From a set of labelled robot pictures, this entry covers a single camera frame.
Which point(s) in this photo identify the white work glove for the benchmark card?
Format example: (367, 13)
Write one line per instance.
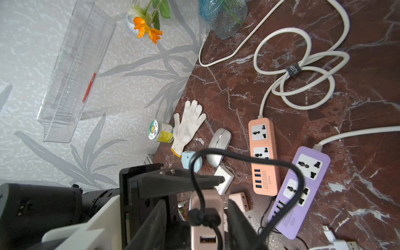
(186, 126)

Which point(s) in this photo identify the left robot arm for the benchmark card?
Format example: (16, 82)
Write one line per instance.
(28, 212)

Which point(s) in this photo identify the grey wireless mouse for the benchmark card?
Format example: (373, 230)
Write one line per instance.
(220, 140)

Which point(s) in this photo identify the clear plastic wall shelf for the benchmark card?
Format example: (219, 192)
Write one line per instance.
(80, 57)

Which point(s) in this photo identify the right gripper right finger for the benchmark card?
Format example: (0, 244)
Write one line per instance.
(241, 234)

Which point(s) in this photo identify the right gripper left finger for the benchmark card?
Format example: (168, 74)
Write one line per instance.
(151, 235)

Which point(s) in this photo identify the pink usb charger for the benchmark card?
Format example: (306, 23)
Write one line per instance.
(207, 225)
(240, 200)

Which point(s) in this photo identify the light blue wireless mouse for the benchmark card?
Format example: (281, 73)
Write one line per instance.
(186, 161)

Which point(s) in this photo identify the orange yellow artificial flowers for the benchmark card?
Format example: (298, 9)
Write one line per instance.
(144, 20)

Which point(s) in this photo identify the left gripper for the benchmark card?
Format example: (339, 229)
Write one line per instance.
(141, 188)

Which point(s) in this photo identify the blue glass vase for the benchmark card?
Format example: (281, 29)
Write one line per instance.
(225, 17)

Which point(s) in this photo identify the orange power strip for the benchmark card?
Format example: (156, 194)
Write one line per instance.
(266, 178)

